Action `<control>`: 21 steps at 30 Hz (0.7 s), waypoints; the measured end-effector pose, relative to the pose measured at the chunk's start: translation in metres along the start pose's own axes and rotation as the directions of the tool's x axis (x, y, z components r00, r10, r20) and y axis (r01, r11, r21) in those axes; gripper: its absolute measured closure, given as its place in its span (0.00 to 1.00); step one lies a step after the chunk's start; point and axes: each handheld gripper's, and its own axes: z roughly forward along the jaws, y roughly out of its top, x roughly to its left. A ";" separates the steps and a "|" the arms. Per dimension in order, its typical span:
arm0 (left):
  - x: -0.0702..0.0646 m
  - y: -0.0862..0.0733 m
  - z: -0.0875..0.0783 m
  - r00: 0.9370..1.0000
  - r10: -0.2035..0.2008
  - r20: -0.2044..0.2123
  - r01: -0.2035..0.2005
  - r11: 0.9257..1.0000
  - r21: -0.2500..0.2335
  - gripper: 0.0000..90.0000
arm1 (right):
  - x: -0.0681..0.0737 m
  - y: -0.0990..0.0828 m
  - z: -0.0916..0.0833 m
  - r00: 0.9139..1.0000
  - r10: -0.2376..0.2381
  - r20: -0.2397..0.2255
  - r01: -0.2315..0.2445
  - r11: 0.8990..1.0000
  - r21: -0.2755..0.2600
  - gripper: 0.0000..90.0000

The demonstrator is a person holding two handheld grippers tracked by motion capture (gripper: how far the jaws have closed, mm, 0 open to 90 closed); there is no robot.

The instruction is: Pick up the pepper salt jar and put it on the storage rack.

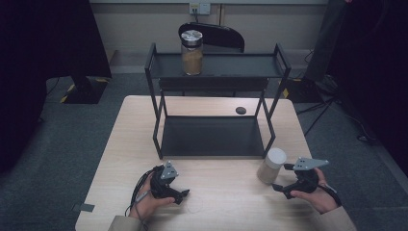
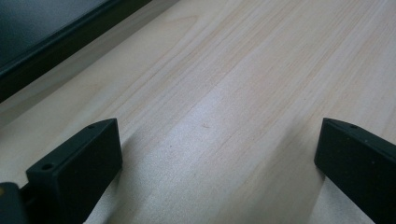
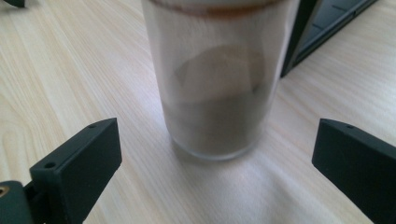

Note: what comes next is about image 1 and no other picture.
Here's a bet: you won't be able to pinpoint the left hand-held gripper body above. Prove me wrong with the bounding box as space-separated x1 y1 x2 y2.
149 161 181 200

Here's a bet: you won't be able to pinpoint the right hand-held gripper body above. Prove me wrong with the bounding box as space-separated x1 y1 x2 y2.
283 156 330 194

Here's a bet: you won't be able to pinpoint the white cylindrical container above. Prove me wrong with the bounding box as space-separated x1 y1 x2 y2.
256 147 288 186

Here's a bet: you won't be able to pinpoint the black metal two-tier rack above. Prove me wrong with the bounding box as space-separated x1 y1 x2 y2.
143 42 293 161

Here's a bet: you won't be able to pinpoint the glass jar with metal lid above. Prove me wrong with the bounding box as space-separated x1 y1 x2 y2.
180 29 205 77

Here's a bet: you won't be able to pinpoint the person's right hand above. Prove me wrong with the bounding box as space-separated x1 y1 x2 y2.
290 167 339 215

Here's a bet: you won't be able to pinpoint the person's left hand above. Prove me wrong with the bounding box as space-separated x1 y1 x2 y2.
129 173 176 221

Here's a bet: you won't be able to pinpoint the black tripod legs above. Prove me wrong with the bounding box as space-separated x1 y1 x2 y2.
295 96 337 137

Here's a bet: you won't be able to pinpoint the grey tape strip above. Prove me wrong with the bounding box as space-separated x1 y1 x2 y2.
71 202 96 213

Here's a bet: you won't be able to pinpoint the black stand base yellow stripes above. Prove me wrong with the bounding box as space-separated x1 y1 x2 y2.
60 75 111 105
281 77 324 104

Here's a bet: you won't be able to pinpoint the dark curtain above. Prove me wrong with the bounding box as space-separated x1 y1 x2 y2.
326 0 408 177
0 0 113 176

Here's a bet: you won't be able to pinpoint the grey upright panel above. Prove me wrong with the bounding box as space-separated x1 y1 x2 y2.
303 0 349 82

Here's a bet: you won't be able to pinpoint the black folding chair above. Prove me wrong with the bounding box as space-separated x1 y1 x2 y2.
178 21 245 54

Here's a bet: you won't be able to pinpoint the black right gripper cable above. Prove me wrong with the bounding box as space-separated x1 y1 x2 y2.
317 183 344 207

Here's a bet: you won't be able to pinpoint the black floor cable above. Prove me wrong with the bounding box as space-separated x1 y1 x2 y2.
335 98 380 144

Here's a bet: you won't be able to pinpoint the white wall socket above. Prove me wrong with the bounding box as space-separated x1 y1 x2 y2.
189 2 212 16

